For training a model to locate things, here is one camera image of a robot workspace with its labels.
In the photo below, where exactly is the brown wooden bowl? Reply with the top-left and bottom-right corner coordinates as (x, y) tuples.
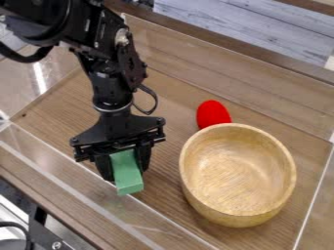
(179, 123), (298, 228)

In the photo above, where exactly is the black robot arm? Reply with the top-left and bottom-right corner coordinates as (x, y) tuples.
(0, 0), (166, 182)

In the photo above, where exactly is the clear acrylic enclosure wall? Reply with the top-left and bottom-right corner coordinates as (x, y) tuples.
(0, 9), (334, 250)

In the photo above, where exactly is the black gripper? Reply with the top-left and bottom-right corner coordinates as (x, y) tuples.
(70, 114), (166, 182)

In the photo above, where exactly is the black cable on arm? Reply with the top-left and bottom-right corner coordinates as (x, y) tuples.
(132, 83), (159, 116)

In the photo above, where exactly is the black table frame bracket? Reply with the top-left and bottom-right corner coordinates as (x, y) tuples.
(28, 206), (75, 250)

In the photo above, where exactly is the green rectangular block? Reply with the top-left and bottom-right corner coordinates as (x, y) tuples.
(110, 149), (143, 195)

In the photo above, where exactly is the black cable bottom left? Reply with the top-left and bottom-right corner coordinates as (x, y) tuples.
(0, 222), (32, 250)

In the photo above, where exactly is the red plush ball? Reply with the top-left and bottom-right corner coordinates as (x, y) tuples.
(195, 100), (233, 129)

